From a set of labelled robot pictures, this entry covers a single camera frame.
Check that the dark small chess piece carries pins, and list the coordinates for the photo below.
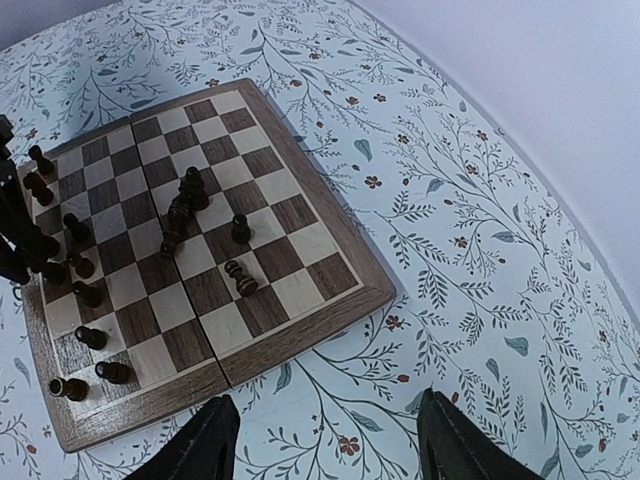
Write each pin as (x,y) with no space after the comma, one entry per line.
(82,266)
(245,284)

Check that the floral patterned table mat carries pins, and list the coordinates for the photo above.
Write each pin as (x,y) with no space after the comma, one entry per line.
(501,305)

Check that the wooden chess board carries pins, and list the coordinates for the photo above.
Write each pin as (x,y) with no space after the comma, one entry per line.
(178,322)

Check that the dark pawn placed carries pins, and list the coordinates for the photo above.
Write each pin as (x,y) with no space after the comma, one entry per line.
(79,231)
(38,188)
(45,167)

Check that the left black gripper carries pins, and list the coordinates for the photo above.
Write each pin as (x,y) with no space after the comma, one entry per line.
(16,221)

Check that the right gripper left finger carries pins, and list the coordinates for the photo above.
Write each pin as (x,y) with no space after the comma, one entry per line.
(204,448)

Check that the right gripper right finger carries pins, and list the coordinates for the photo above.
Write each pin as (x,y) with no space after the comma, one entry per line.
(451,446)

